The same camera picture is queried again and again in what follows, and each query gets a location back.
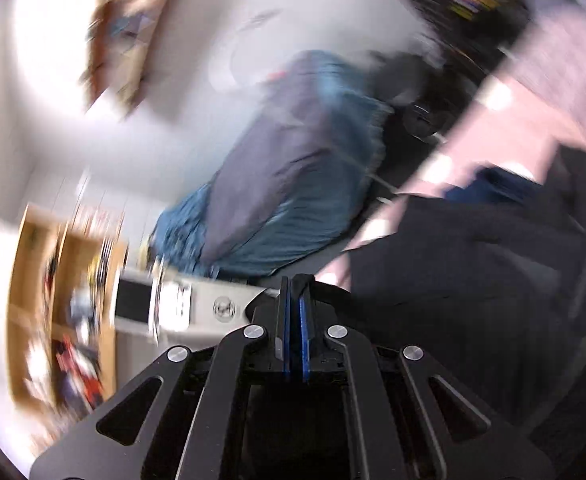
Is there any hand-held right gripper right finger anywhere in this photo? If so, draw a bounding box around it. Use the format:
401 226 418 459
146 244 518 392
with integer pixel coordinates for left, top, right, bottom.
292 274 556 480

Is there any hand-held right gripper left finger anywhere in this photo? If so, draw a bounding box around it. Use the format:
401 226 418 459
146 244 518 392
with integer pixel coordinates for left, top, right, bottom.
30 276 292 480

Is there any dark cloth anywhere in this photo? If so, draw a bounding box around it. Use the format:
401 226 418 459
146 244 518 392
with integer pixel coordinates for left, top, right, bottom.
345 142 586 461

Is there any wooden shelf unit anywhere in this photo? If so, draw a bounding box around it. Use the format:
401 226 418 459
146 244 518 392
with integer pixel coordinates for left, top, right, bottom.
6 204 130 413

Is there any blue grey garment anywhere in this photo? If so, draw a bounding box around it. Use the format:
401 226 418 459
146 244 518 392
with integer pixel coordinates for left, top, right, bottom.
150 50 395 279

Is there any small blue cloth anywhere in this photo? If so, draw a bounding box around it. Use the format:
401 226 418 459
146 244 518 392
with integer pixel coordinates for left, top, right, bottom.
442 164 542 202

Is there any black chair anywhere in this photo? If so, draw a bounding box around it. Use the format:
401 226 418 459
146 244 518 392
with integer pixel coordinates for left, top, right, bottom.
373 52 476 147

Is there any dark bookshelf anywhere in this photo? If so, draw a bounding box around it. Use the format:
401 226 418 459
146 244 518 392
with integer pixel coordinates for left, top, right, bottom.
368 0 536 68

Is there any wooden wall shelf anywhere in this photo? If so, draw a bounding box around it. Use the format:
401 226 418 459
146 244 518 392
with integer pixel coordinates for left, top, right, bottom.
79 0 186 122

